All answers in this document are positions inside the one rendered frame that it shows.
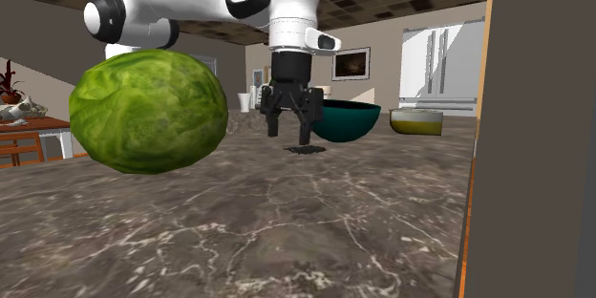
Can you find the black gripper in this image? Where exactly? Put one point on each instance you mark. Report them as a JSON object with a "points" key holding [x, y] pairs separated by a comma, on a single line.
{"points": [[291, 70]]}

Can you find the white cup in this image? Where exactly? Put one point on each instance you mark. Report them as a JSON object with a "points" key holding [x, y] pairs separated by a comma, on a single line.
{"points": [[244, 102]]}

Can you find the teal bowl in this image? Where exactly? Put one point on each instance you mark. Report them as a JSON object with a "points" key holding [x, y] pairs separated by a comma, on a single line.
{"points": [[347, 122]]}

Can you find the yellow and white bowl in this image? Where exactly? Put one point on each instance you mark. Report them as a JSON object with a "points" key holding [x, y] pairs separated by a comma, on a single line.
{"points": [[416, 122]]}

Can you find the green lettuce head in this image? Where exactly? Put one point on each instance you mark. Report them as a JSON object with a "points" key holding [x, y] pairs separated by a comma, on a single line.
{"points": [[149, 110]]}

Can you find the white refrigerator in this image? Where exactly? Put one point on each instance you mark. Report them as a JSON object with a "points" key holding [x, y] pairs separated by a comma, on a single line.
{"points": [[442, 69]]}

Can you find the wooden table with white legs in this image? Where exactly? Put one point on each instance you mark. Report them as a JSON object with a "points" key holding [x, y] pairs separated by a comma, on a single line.
{"points": [[46, 125]]}

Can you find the grey panel with orange edge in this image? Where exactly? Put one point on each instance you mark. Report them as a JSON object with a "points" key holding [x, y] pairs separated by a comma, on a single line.
{"points": [[535, 148]]}

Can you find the wooden chair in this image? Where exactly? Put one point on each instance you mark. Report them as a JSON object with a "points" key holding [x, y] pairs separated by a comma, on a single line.
{"points": [[21, 148]]}

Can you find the red potted plant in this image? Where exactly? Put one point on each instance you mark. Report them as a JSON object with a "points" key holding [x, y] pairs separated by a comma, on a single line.
{"points": [[9, 87]]}

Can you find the small framed wall picture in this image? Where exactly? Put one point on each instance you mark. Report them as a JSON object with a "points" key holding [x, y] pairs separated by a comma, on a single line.
{"points": [[258, 78]]}

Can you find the dark framed wall picture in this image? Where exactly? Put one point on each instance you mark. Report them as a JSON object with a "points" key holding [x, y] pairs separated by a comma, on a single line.
{"points": [[351, 64]]}

